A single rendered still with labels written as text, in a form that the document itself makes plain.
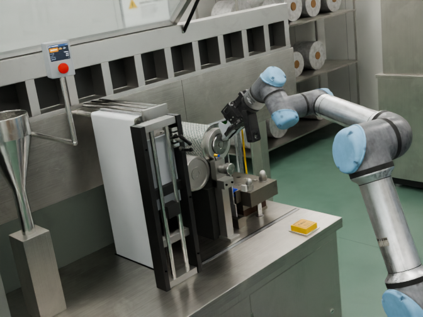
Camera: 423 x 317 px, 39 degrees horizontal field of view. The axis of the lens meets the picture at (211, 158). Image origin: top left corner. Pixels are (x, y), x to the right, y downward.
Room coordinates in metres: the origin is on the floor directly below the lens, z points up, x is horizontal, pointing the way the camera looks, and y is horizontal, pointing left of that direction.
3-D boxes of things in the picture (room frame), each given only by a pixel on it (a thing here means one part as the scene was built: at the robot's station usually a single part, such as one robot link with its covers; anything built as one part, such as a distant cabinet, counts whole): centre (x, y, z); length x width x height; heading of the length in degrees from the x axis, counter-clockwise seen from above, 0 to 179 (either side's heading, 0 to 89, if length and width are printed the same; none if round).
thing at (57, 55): (1.73, 0.39, 1.66); 0.07 x 0.07 x 0.10; 28
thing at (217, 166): (2.03, -0.03, 1.05); 0.06 x 0.05 x 0.31; 43
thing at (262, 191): (2.33, -0.05, 1.00); 0.40 x 0.16 x 0.06; 43
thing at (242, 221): (2.22, 0.01, 0.92); 0.28 x 0.04 x 0.04; 43
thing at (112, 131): (1.97, 0.32, 1.17); 0.34 x 0.05 x 0.54; 43
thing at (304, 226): (2.02, -0.31, 0.91); 0.07 x 0.07 x 0.02; 43
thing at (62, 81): (1.74, 0.40, 1.51); 0.02 x 0.02 x 0.20
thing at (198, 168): (2.10, 0.14, 1.17); 0.26 x 0.12 x 0.12; 43
